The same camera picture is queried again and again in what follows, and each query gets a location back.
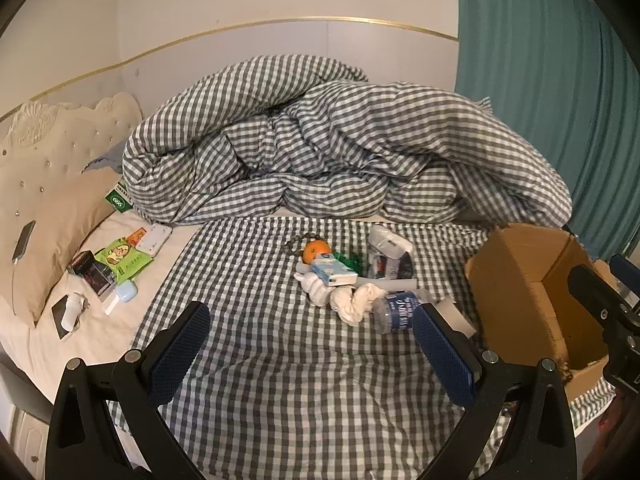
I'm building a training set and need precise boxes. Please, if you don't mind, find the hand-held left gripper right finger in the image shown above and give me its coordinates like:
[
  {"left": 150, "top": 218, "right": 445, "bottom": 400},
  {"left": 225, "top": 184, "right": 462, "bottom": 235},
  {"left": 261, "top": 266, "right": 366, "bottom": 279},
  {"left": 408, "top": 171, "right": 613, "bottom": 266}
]
[{"left": 411, "top": 304, "right": 581, "bottom": 480}]

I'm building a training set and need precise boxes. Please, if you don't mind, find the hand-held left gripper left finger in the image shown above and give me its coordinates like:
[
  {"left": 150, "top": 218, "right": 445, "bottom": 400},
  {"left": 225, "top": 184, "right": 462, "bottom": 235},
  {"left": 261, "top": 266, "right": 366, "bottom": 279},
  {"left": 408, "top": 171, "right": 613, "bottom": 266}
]
[{"left": 46, "top": 301, "right": 212, "bottom": 480}]

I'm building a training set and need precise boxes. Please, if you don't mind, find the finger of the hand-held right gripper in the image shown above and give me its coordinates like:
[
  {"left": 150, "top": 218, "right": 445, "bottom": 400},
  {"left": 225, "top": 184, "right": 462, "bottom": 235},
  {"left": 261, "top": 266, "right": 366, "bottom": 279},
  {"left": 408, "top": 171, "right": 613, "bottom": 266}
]
[
  {"left": 609, "top": 254, "right": 640, "bottom": 293},
  {"left": 567, "top": 264, "right": 626, "bottom": 346}
]

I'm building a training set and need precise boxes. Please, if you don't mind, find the small white box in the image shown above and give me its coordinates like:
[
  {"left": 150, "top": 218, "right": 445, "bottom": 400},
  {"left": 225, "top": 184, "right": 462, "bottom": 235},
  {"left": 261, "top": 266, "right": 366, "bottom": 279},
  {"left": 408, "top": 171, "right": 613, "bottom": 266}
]
[{"left": 434, "top": 297, "right": 478, "bottom": 339}]

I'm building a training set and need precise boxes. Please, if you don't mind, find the clear plastic bottle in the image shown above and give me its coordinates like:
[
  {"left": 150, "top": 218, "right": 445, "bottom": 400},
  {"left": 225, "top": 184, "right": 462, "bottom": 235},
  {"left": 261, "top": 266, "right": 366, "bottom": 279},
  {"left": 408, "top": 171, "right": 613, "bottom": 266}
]
[{"left": 372, "top": 291, "right": 426, "bottom": 335}]

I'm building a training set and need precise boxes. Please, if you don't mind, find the brown cardboard box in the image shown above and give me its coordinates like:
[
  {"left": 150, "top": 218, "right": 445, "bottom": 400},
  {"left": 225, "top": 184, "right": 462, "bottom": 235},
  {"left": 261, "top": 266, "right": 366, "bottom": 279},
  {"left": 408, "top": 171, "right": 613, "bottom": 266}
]
[{"left": 464, "top": 223, "right": 618, "bottom": 401}]

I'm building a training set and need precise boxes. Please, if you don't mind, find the dark plastic packet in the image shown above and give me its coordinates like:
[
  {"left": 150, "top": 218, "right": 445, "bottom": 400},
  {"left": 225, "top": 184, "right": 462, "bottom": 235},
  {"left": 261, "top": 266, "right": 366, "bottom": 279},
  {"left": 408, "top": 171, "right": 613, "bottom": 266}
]
[{"left": 369, "top": 252, "right": 416, "bottom": 281}]

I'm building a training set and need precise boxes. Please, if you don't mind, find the white knotted cloth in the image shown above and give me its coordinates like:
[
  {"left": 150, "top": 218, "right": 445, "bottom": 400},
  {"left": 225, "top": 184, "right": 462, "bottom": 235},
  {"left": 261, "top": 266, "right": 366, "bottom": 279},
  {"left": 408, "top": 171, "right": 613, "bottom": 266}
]
[{"left": 331, "top": 282, "right": 386, "bottom": 325}]

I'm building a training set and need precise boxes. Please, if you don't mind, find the clear plastic packet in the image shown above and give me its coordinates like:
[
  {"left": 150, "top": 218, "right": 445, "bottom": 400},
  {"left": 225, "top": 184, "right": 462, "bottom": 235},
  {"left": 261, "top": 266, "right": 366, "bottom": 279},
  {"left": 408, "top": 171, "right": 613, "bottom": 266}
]
[{"left": 367, "top": 224, "right": 414, "bottom": 260}]

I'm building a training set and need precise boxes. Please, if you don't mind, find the blue white carton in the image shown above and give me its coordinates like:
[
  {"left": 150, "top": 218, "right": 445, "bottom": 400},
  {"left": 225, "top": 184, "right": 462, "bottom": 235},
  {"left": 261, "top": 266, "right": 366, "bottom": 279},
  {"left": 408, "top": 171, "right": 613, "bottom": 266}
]
[{"left": 311, "top": 254, "right": 359, "bottom": 287}]

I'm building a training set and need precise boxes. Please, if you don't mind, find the brown bead bracelet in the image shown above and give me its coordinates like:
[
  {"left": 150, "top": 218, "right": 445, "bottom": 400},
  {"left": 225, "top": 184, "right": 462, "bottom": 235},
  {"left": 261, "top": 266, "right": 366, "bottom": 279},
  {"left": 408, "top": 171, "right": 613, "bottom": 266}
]
[{"left": 285, "top": 232, "right": 321, "bottom": 256}]

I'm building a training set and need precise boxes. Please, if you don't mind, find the orange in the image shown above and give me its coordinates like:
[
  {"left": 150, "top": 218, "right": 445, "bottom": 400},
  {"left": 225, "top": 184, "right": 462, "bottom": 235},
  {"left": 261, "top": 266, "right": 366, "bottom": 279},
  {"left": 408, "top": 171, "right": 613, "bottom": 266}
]
[{"left": 302, "top": 241, "right": 332, "bottom": 265}]

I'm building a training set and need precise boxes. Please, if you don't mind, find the grey checked bed sheet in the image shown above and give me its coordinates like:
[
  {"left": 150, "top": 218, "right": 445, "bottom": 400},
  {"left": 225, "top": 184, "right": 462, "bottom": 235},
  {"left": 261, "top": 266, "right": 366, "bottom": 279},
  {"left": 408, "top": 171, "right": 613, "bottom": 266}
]
[{"left": 107, "top": 217, "right": 616, "bottom": 480}]

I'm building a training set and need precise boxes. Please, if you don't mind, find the green snack packet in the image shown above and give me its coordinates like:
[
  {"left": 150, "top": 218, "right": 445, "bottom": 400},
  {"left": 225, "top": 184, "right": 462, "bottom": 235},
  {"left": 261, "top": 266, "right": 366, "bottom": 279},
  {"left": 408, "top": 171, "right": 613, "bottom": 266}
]
[{"left": 95, "top": 236, "right": 153, "bottom": 283}]

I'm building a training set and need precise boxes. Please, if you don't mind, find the white small bottle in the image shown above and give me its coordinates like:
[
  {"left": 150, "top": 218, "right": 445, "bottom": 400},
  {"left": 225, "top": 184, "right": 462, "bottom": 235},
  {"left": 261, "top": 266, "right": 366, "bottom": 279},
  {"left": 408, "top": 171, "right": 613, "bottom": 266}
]
[{"left": 62, "top": 292, "right": 91, "bottom": 333}]

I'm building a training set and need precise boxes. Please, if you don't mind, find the white flat box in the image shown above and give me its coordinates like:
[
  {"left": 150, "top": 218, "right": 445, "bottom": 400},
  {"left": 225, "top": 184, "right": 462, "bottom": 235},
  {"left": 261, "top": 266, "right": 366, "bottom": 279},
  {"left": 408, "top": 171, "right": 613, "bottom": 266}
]
[{"left": 135, "top": 225, "right": 172, "bottom": 256}]

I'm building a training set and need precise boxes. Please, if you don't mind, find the black smartphone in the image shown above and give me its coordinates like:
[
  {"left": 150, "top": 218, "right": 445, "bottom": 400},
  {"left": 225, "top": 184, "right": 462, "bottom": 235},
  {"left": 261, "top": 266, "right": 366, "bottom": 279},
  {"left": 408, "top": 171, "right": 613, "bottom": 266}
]
[{"left": 51, "top": 295, "right": 76, "bottom": 342}]

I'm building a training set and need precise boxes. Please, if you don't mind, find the small black box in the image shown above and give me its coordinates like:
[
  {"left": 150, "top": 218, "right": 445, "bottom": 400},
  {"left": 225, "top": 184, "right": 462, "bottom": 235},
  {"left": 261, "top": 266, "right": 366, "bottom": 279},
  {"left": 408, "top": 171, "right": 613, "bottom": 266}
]
[{"left": 66, "top": 251, "right": 96, "bottom": 276}]

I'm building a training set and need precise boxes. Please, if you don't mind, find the cream bed sheet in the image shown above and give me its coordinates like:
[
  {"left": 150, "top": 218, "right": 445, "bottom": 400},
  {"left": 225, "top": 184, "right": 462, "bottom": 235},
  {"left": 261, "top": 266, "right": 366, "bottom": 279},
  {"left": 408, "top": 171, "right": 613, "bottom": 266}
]
[{"left": 0, "top": 207, "right": 201, "bottom": 406}]

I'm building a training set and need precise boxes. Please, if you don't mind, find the green white box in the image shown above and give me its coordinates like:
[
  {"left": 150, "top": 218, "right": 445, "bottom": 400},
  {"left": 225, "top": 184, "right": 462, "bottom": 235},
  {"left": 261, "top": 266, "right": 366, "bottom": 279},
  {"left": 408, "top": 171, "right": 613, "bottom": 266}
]
[{"left": 104, "top": 180, "right": 133, "bottom": 212}]

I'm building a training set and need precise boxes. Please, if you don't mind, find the beige pillow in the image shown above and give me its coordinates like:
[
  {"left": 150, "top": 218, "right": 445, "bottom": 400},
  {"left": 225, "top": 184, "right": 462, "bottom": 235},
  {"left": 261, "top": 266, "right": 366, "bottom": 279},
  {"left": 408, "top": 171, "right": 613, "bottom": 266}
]
[{"left": 0, "top": 167, "right": 123, "bottom": 328}]

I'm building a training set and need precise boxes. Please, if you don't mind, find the grey smartphone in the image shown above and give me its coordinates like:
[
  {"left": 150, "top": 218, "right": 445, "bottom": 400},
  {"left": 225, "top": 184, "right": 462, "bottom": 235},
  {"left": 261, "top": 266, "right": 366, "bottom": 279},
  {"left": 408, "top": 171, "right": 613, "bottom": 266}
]
[{"left": 11, "top": 220, "right": 37, "bottom": 264}]

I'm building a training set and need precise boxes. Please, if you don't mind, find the teal curtain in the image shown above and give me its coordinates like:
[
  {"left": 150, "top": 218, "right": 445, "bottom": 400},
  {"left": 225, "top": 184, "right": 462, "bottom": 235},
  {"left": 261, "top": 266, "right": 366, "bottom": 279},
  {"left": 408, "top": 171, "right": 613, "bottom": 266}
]
[{"left": 454, "top": 0, "right": 640, "bottom": 261}]

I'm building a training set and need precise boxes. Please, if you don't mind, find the blue-grey cloth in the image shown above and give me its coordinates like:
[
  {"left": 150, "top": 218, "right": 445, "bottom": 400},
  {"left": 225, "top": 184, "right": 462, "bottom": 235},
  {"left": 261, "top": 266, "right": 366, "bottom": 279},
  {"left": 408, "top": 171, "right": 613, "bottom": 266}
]
[{"left": 82, "top": 152, "right": 126, "bottom": 175}]

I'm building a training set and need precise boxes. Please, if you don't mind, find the grey checked duvet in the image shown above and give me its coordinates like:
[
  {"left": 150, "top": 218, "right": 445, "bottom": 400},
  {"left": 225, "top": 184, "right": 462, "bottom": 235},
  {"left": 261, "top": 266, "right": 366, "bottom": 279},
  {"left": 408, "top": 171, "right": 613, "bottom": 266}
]
[{"left": 121, "top": 54, "right": 573, "bottom": 228}]

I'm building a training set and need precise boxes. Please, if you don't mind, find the cream tufted headboard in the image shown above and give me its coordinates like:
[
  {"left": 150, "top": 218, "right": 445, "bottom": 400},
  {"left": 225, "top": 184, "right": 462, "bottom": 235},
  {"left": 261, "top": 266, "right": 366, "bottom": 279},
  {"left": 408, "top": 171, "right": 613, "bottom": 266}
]
[{"left": 0, "top": 91, "right": 143, "bottom": 196}]

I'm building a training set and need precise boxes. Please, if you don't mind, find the white bed frame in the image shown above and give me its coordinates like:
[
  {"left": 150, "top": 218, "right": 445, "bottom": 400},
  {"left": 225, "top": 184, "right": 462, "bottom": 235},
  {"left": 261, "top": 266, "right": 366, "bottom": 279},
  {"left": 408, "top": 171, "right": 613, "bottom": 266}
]
[{"left": 0, "top": 360, "right": 56, "bottom": 466}]

